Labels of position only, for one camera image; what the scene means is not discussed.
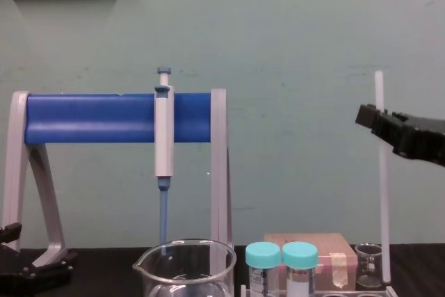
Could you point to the white stirring rod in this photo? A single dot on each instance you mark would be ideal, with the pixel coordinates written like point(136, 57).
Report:
point(384, 206)

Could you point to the teal-capped vial with white contents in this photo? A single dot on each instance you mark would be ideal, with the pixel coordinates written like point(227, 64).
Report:
point(300, 255)

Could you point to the white and blue pipette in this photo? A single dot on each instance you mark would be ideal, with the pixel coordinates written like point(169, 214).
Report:
point(164, 137)

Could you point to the brown cardboard box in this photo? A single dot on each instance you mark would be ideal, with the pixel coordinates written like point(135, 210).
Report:
point(333, 245)

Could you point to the beige tape strip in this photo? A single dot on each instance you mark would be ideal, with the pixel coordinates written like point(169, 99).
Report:
point(340, 272)

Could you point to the large clear glass beaker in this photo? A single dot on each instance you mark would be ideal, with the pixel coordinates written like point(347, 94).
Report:
point(215, 269)

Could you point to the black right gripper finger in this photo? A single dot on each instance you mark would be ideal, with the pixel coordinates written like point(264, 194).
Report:
point(393, 130)
point(365, 118)

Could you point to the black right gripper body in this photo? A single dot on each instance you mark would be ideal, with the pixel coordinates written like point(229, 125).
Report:
point(429, 140)

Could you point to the teal-capped vial with printed label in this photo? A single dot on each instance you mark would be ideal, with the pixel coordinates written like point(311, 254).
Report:
point(262, 255)

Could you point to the blue and grey pipette stand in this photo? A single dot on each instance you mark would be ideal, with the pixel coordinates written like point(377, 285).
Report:
point(87, 118)

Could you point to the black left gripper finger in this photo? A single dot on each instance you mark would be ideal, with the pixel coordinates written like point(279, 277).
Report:
point(10, 234)
point(48, 272)

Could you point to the small clear glass beaker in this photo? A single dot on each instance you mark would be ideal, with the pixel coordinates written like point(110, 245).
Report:
point(368, 265)

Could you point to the clear acrylic rack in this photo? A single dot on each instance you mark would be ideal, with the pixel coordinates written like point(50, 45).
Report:
point(389, 291)

